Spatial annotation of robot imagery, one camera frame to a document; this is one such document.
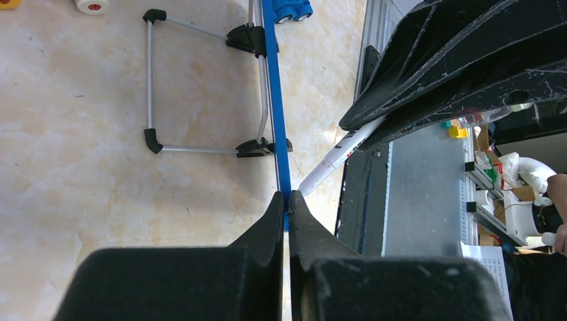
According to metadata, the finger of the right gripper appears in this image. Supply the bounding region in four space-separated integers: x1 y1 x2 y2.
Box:
340 1 566 130
359 56 566 152

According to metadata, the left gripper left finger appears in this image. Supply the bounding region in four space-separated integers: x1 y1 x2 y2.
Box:
55 192 285 320

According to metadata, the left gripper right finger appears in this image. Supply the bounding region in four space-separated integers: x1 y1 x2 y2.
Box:
288 191 512 320

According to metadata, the white whiteboard marker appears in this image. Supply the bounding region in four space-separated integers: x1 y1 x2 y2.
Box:
298 116 385 196

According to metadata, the blue framed whiteboard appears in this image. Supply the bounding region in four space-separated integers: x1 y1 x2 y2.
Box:
261 1 292 231

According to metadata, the metal whiteboard stand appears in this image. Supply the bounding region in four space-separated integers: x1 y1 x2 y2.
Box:
143 1 276 158

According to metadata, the blue toy car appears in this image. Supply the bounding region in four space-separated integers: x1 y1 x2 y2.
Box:
272 0 314 24

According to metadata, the colourful toy brick vehicle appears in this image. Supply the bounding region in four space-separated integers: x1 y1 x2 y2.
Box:
1 0 110 15

